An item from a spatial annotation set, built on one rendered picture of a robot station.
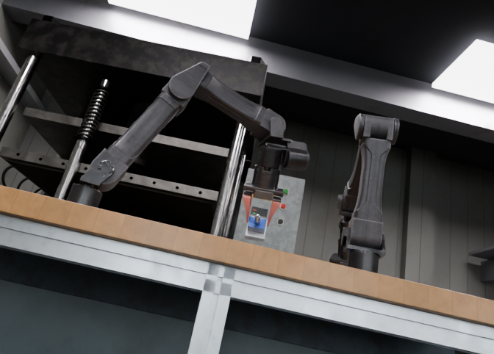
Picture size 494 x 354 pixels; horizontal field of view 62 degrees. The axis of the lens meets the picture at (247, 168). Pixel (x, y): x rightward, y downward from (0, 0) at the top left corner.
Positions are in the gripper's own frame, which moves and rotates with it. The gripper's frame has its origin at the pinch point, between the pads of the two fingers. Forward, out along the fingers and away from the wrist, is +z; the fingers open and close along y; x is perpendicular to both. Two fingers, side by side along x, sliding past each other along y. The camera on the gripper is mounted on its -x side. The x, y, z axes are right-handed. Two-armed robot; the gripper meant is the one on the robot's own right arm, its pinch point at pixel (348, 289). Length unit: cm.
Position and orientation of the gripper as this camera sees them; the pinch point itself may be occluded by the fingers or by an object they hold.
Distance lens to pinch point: 126.0
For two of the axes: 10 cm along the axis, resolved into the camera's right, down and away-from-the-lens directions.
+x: -3.9, 0.6, -9.2
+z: -0.2, 10.0, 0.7
